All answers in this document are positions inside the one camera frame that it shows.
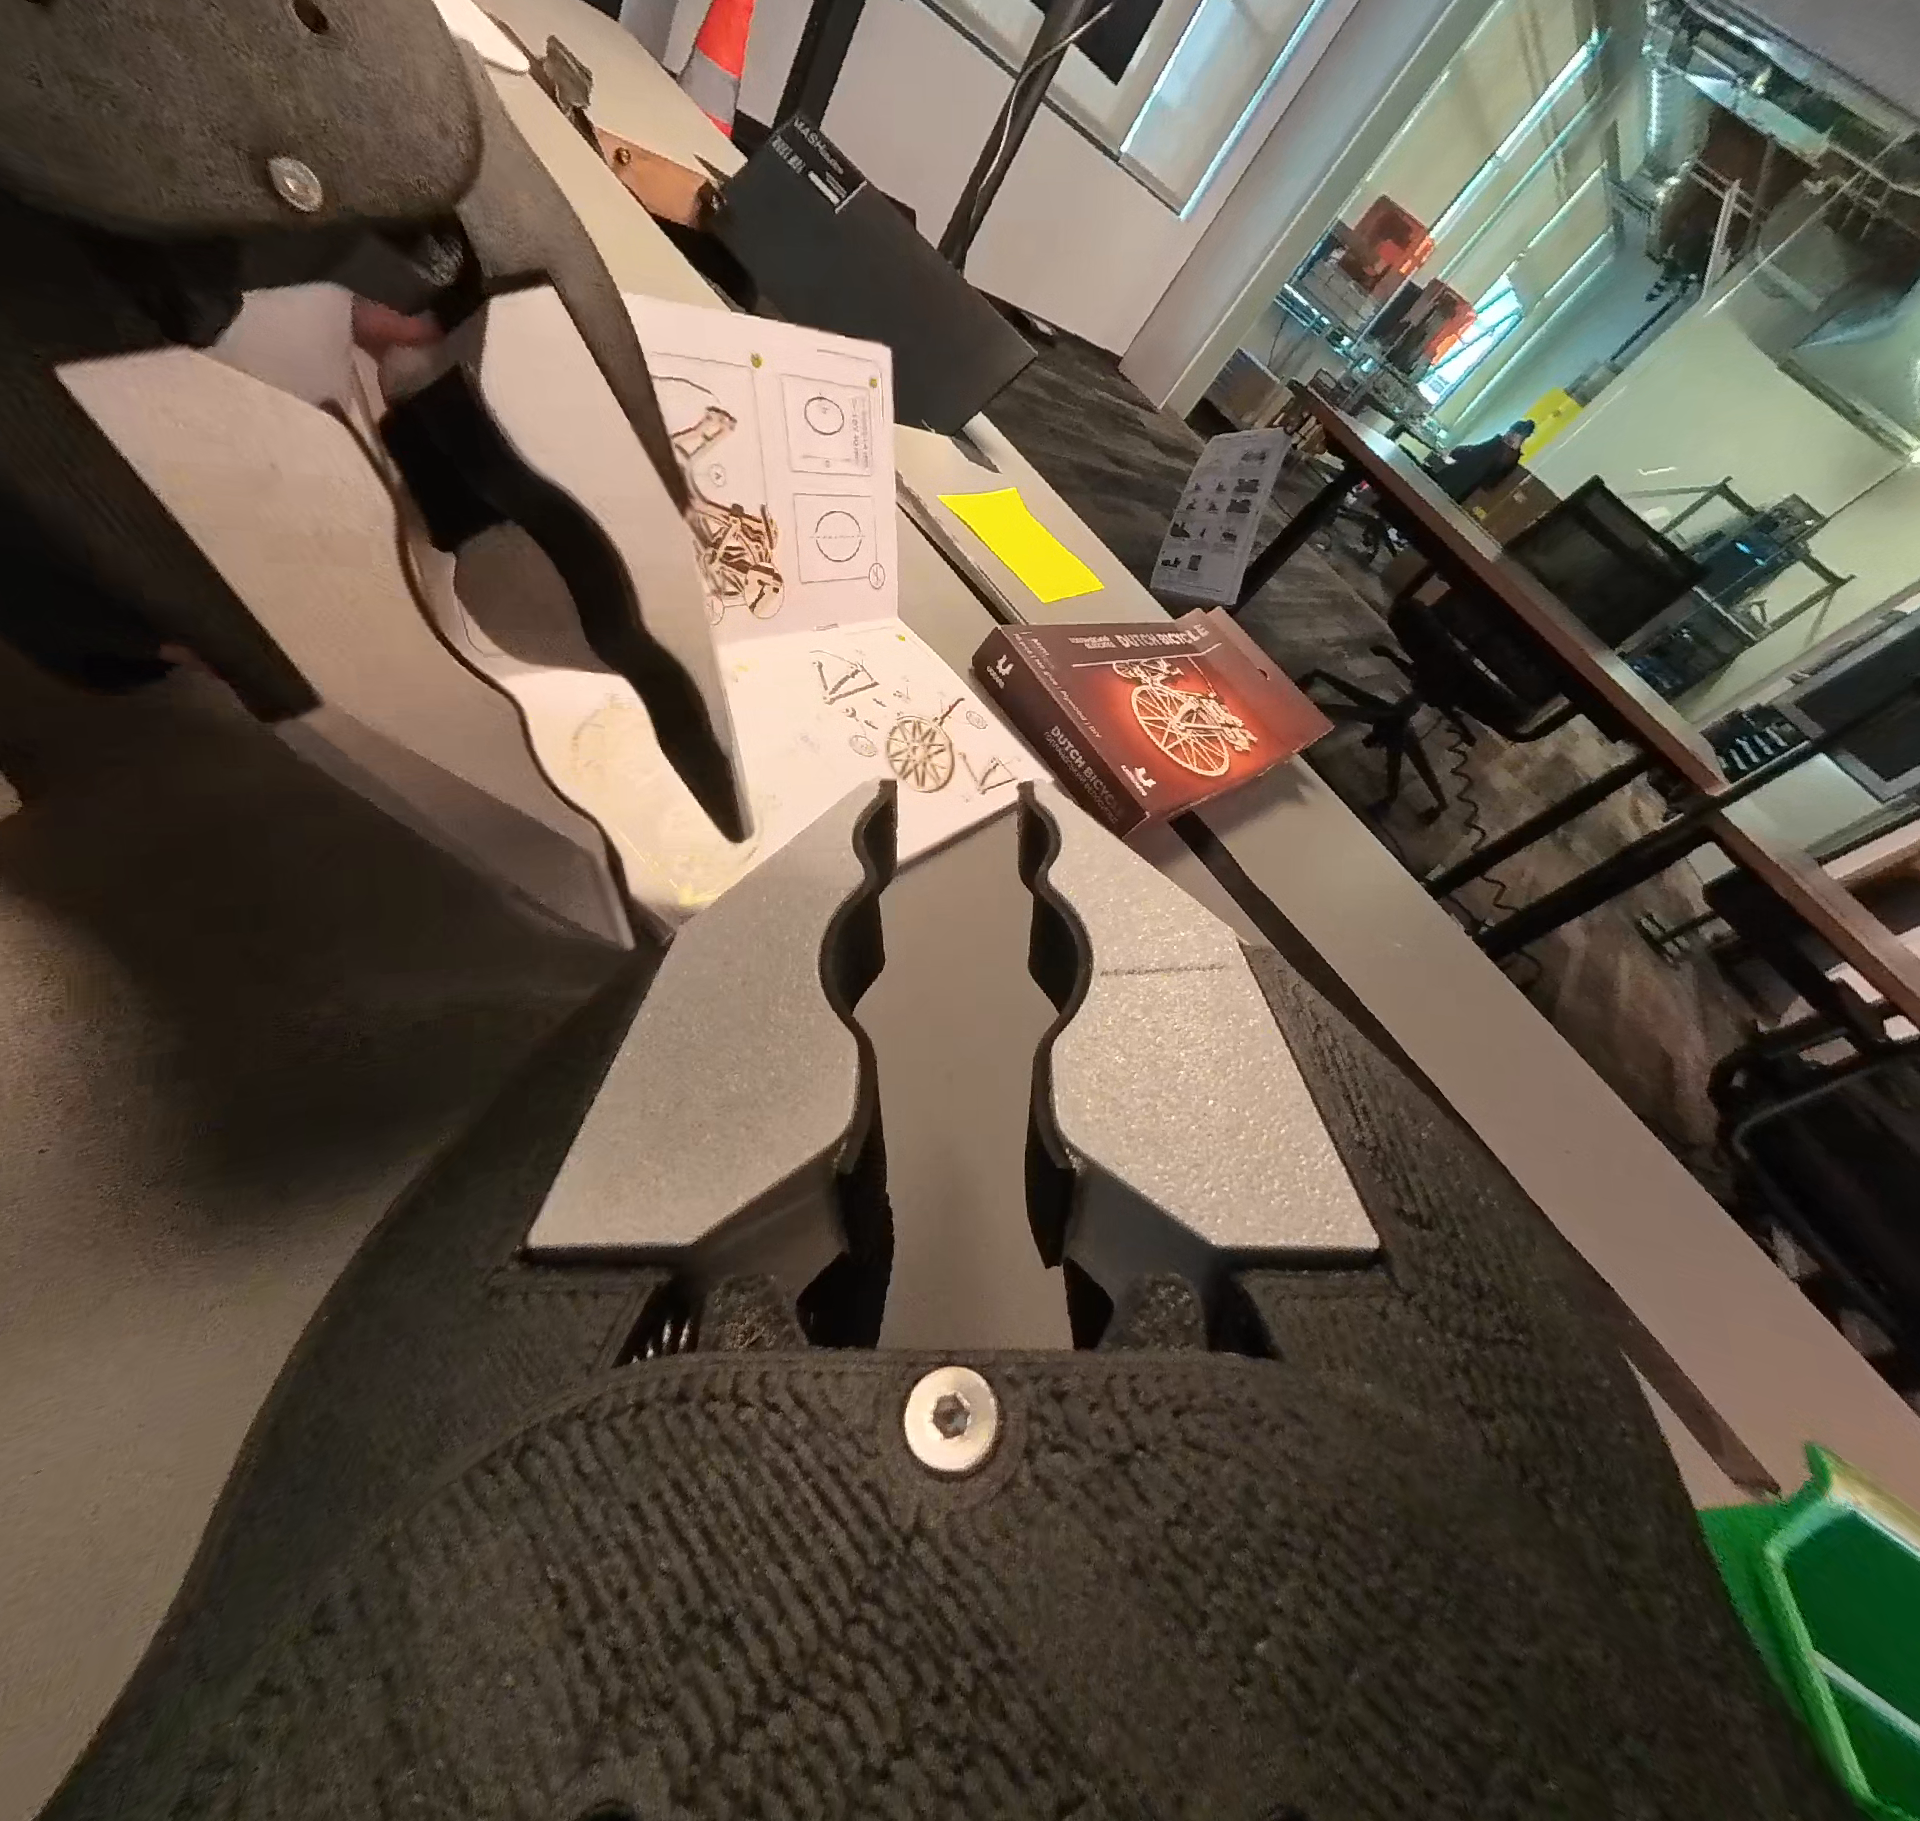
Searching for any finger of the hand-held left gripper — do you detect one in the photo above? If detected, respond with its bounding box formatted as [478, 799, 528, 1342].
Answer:
[58, 288, 639, 954]
[375, 43, 754, 849]

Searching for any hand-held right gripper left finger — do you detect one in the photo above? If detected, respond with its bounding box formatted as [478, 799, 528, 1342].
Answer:
[523, 777, 902, 1275]

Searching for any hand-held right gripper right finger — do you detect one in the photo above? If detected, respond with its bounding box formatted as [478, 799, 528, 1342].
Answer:
[1014, 777, 1385, 1289]

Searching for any white instruction booklet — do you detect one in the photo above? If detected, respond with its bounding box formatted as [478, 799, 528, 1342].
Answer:
[511, 294, 1058, 911]

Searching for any red-brown model kit box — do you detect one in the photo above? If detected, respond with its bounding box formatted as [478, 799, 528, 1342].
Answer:
[974, 607, 1337, 841]

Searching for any person's left hand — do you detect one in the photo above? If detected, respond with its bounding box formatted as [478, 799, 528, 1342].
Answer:
[349, 294, 453, 398]

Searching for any black cardboard box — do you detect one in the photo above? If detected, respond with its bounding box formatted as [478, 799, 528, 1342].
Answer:
[718, 132, 1040, 431]

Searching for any yellow sticky note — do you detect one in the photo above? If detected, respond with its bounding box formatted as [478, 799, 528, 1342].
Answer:
[937, 489, 1103, 603]

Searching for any orange traffic cone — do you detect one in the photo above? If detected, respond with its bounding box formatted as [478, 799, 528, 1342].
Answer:
[681, 0, 763, 139]

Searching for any black office chair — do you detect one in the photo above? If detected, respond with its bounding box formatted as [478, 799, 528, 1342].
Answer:
[1304, 561, 1568, 820]

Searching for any printed paper sign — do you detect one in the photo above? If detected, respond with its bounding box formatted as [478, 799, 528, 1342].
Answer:
[1148, 423, 1294, 608]

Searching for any long brown table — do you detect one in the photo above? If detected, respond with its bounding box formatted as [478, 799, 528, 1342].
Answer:
[1289, 377, 1920, 1028]

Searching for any black computer monitor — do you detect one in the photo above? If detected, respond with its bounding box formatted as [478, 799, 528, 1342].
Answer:
[1501, 477, 1708, 648]

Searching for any green plastic bin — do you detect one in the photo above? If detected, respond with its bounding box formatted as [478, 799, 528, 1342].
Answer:
[1696, 1447, 1920, 1821]

